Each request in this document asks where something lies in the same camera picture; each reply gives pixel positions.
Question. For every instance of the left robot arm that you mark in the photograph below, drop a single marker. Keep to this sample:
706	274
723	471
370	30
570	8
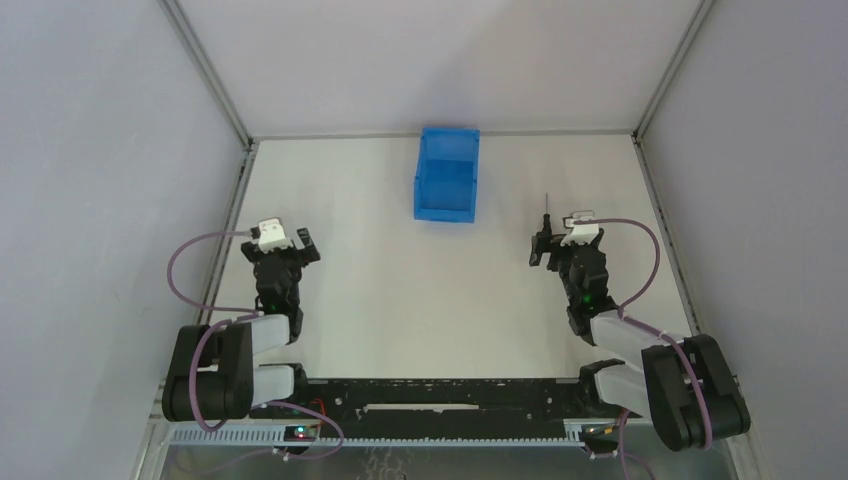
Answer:
213	375

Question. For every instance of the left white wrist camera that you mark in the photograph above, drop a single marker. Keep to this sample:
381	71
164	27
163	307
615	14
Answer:
269	234

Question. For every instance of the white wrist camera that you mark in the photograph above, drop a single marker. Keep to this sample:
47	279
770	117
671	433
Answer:
580	228
269	234

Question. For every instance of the grey slotted cable duct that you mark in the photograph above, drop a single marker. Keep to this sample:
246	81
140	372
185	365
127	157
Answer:
562	434

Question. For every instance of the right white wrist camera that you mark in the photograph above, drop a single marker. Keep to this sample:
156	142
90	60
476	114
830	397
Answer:
580	228

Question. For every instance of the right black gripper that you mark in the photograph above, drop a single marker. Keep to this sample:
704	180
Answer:
556	248

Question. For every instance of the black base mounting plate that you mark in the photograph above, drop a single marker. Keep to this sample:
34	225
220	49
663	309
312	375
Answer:
453	405

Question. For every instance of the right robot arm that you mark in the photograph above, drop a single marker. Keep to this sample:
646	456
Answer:
683	385

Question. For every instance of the blue plastic bin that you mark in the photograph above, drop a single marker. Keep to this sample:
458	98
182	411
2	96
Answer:
446	178

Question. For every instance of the black yellow screwdriver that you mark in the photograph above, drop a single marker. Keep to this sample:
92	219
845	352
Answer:
546	218

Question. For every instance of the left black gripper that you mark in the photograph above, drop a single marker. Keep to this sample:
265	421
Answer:
281	255

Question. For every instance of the small electronics board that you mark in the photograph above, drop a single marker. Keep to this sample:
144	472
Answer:
301	433

